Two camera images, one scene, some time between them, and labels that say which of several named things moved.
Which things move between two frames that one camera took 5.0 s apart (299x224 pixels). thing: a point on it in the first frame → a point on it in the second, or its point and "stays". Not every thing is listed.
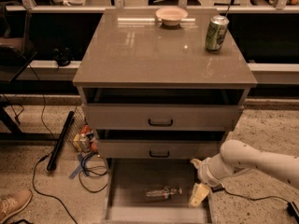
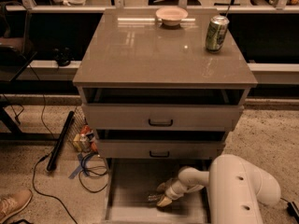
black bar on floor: [60, 141] stays
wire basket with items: [79, 136] stays
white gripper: [205, 173] → [177, 189]
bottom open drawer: [153, 190] stays
